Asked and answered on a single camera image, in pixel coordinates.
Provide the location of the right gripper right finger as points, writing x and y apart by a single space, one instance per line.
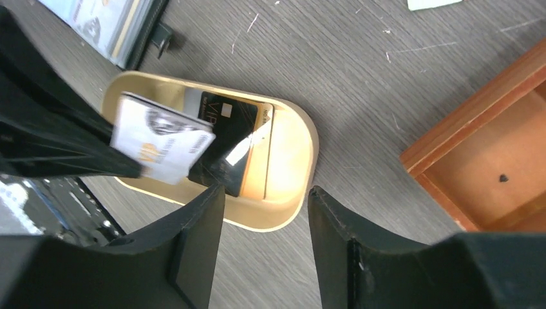
359 264

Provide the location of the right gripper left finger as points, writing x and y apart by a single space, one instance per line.
168 264

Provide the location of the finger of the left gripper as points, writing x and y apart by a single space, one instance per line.
47 129

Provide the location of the black card holder wallet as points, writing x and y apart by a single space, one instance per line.
121 31

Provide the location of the white VIP card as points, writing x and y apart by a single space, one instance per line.
166 142

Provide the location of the beige oval tray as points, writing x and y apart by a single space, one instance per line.
293 153

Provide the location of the black gold VIP card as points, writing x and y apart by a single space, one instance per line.
225 160

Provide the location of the silver VIP card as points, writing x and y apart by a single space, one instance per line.
195 103

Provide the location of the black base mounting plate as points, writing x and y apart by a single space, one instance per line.
61 207

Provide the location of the orange compartment tray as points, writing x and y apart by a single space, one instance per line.
484 164

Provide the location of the green cartoon print cloth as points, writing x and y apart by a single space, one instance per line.
414 5

